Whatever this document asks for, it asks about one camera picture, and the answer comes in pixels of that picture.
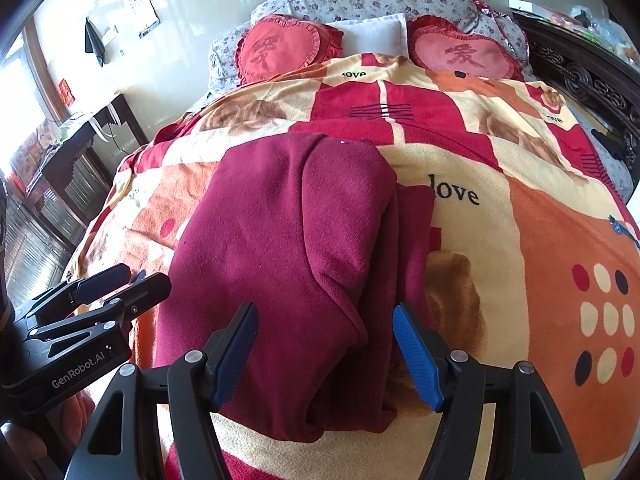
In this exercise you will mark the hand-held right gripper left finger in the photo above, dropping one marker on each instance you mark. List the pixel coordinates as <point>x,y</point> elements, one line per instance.
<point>235,351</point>

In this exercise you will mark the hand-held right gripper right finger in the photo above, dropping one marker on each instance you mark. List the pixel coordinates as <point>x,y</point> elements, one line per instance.
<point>415,356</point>

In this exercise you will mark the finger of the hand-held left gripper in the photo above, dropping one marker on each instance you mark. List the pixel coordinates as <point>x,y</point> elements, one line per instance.
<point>100,284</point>
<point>145,292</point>

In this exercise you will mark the maroon sweatshirt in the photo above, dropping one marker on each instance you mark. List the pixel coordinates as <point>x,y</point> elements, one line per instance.
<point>280,240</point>

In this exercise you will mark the person's left hand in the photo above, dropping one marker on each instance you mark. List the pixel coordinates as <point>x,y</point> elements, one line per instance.
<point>20,447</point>

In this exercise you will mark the dark wooden desk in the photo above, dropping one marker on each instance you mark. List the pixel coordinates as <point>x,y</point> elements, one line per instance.
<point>85,180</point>

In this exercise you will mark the printed orange red blanket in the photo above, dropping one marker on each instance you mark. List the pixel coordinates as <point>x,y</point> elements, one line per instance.
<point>525,260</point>

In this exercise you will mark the white ribbon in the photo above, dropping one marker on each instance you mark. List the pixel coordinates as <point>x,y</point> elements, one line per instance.
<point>102,120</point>

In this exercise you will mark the small blue tag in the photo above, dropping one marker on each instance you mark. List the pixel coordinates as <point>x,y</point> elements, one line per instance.
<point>618,228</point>

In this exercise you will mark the dark hanging cloth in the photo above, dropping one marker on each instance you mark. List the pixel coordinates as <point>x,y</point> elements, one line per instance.
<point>94,40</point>

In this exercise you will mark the floral bed sheet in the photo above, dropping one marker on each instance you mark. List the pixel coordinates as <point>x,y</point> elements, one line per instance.
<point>612,175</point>

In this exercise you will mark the red heart-shaped pillow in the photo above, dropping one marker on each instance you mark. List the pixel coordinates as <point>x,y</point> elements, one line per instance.
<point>277,50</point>
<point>460,55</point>

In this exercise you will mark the white pillow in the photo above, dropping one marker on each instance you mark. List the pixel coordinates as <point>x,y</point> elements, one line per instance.
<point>372,35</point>

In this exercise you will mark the floral pillow with red ruffle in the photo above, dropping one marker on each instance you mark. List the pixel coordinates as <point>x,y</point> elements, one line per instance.
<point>510,35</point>

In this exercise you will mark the red paper wall sticker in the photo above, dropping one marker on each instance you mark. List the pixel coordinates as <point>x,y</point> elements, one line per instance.
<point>65,90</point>

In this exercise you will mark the eye chart wall poster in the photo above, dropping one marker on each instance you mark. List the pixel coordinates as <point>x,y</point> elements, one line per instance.
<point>140,5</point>

